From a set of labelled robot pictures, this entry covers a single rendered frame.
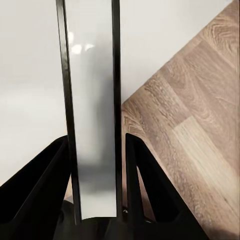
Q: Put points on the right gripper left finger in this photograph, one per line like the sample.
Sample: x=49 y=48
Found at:
x=31 y=200

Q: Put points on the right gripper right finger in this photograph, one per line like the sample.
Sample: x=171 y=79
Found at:
x=175 y=221

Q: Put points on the hardback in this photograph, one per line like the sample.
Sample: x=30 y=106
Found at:
x=90 y=52

